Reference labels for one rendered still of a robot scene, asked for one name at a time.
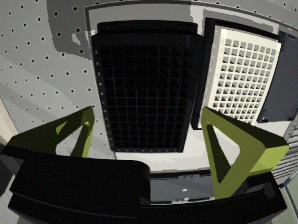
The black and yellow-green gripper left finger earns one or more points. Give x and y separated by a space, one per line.
46 137

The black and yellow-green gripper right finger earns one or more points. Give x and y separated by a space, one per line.
260 151

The white well plate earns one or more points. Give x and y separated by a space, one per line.
222 69

